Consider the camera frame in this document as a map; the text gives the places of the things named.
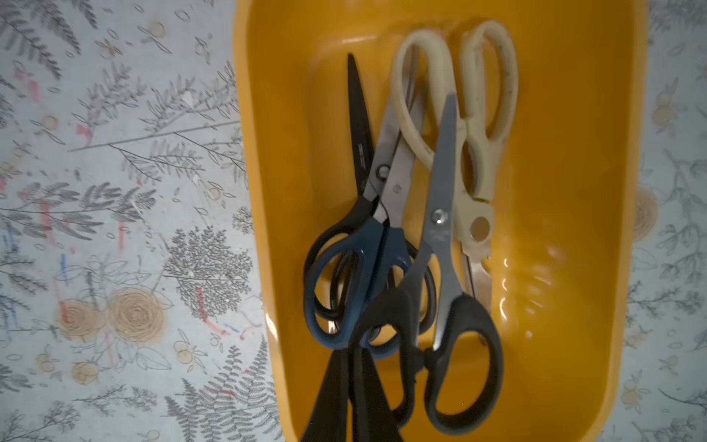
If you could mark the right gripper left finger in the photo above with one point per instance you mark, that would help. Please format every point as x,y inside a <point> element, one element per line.
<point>328,421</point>

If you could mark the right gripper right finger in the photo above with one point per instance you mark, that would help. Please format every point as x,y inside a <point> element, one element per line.
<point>372,418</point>

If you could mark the black handled steel scissors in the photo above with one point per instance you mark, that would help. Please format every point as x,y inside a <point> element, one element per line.
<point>457,312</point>

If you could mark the cream kitchen scissors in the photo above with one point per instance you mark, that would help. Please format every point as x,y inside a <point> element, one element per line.
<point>479,152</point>

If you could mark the yellow storage box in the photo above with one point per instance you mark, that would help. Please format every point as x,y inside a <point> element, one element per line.
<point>564,196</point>

